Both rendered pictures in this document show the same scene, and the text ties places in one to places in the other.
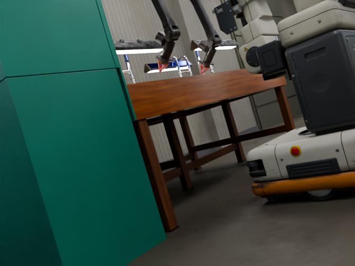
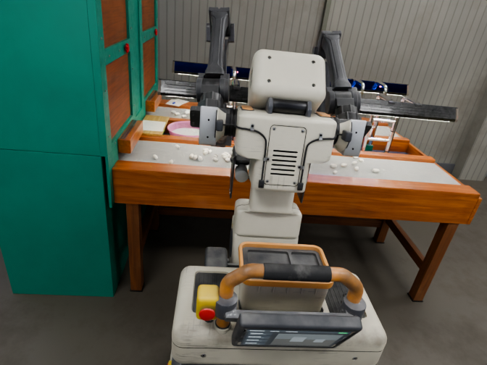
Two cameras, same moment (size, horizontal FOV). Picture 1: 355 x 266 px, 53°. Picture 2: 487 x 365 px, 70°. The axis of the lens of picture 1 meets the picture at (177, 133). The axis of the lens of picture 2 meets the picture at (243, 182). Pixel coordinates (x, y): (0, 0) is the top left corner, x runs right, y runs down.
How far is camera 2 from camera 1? 189 cm
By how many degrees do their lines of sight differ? 48
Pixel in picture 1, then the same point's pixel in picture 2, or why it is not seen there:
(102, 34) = (91, 119)
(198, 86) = (241, 191)
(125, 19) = not seen: outside the picture
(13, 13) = not seen: outside the picture
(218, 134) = (468, 161)
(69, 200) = (19, 243)
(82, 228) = (27, 262)
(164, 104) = (168, 198)
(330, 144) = not seen: outside the picture
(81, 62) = (56, 144)
